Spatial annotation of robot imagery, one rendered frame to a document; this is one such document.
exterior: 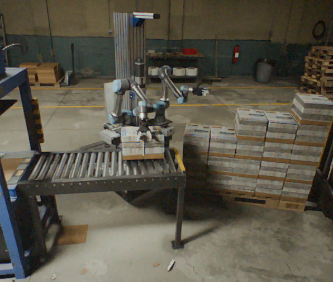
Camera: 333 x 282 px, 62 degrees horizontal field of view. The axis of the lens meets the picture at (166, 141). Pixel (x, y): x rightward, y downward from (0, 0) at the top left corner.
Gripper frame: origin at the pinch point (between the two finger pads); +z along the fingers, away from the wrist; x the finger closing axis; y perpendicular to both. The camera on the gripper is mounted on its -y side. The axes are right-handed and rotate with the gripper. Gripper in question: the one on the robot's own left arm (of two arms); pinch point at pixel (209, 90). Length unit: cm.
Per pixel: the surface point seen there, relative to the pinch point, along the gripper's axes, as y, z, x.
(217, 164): 68, 25, 47
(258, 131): 25, 62, 33
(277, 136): 29, 81, 30
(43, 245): 83, -97, 194
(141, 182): 29, -22, 144
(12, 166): 21, -130, 172
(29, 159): 23, -126, 157
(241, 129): 24, 44, 36
